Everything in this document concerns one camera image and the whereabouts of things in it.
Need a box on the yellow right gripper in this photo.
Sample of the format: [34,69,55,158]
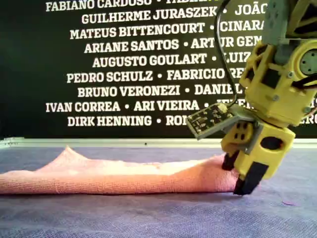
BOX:
[221,121,296,196]

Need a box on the pink terry cloth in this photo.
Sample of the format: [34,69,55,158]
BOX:
[0,145,261,195]

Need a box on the dark blue table cover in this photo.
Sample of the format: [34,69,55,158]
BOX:
[0,146,317,238]

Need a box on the black banner with white names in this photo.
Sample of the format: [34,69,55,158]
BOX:
[0,0,317,139]

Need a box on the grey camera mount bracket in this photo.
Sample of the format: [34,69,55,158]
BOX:
[197,109,264,154]

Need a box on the black camera circuit board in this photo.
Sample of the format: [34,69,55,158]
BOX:
[185,103,235,139]

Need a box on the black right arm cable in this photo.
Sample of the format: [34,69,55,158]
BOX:
[292,74,317,90]

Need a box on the black camera cable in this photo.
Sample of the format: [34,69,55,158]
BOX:
[214,0,248,110]

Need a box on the aluminium table frame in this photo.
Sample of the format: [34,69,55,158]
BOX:
[0,137,317,151]

